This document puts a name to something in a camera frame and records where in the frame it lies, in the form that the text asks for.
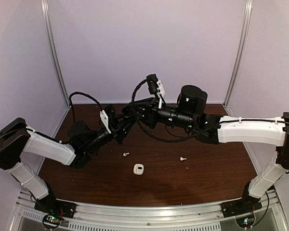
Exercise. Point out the black earbud charging case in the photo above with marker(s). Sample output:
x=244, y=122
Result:
x=126, y=111

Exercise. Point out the white earbud charging case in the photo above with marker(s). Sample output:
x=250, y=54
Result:
x=138, y=169

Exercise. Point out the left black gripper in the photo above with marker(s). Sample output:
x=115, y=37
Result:
x=114, y=123

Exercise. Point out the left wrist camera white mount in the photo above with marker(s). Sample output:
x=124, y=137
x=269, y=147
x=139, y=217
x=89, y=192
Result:
x=107, y=115

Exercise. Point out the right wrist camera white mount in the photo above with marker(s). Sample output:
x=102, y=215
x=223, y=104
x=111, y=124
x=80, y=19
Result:
x=156, y=88

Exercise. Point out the right aluminium frame post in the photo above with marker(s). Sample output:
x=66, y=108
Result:
x=247, y=15

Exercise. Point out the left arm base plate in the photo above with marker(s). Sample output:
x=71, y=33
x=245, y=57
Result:
x=56, y=207

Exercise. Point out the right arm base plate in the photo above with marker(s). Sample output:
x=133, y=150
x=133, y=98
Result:
x=239, y=207

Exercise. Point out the aluminium frame post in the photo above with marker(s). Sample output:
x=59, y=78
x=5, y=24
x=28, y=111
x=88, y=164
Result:
x=53, y=51
x=247, y=15

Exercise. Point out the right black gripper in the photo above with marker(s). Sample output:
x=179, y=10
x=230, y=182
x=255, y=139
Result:
x=151, y=106

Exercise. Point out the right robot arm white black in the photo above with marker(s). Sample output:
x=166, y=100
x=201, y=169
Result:
x=213, y=129

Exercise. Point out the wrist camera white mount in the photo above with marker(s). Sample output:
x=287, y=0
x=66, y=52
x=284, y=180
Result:
x=107, y=115
x=156, y=88

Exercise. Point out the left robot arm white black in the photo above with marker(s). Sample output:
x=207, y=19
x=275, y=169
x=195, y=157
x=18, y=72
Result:
x=17, y=138

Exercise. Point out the left aluminium frame post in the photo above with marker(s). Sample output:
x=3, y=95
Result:
x=53, y=51

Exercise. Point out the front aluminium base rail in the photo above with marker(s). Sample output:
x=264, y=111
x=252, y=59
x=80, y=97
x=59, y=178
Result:
x=200, y=217

